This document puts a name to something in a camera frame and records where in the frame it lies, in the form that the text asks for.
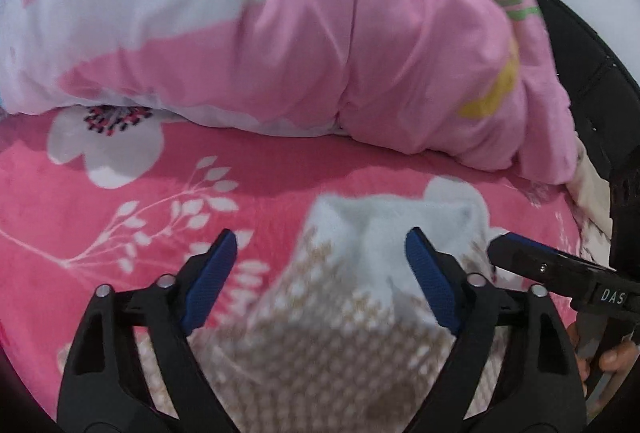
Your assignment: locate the beige white checked sweater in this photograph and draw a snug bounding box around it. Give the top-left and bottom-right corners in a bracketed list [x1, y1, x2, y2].
[57, 145, 615, 433]

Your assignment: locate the black bag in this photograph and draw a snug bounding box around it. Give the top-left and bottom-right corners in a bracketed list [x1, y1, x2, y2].
[520, 0, 640, 174]

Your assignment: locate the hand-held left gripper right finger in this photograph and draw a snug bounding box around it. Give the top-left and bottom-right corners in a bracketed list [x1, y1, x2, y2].
[405, 227, 586, 433]

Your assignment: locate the person's right hand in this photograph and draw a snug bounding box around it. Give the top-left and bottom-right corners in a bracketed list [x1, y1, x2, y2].
[566, 320, 638, 396]

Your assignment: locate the pink floral quilt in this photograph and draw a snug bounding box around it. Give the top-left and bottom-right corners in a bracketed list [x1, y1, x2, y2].
[0, 0, 581, 186]

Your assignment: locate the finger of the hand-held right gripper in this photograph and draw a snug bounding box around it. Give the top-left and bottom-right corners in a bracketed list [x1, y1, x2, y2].
[487, 233, 616, 300]

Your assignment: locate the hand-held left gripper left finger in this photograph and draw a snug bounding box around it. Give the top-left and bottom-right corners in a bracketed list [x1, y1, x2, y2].
[57, 229, 238, 433]

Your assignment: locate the pink floral bed sheet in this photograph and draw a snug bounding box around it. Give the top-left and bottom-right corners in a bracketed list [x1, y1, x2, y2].
[0, 105, 586, 414]

